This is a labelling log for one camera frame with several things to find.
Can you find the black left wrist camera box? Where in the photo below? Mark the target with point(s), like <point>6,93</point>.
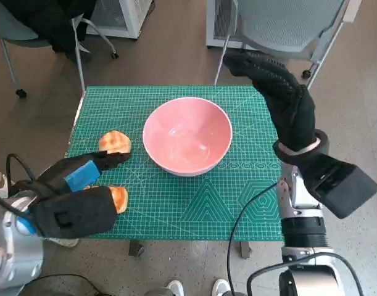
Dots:
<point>74,216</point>

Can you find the white shoe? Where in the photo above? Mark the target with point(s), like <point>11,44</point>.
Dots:
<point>220,286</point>
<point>176,286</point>

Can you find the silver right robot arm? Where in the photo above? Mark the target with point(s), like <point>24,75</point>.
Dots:
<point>302,228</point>

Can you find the green cutting mat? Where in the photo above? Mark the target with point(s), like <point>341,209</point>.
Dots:
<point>176,197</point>

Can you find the white mesh cabinet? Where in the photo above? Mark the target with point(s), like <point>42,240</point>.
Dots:
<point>120,12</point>
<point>219,18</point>

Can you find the pink bowl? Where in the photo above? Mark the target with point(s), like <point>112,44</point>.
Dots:
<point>188,138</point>

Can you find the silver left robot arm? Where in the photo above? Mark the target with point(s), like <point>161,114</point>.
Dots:
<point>9,246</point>

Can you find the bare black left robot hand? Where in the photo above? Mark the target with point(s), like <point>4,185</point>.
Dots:
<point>80,175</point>

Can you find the rectangular toy bread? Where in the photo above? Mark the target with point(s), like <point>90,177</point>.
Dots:
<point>120,198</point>

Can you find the grey mesh chair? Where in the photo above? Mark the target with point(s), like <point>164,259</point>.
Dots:
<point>284,24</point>

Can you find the round toy bread bun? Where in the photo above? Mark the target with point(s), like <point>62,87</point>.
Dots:
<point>114,142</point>

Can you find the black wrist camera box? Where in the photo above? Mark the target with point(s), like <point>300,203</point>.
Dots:
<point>74,216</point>
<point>339,185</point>

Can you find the blue-grey seat chair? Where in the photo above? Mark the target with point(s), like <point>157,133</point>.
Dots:
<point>12,27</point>

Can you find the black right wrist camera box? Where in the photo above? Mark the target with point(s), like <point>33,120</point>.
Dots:
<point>339,185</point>

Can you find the black table leg bracket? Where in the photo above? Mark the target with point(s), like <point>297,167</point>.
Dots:
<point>245,249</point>
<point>135,248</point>

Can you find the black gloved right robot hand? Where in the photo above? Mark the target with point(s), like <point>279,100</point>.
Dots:
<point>293,117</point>

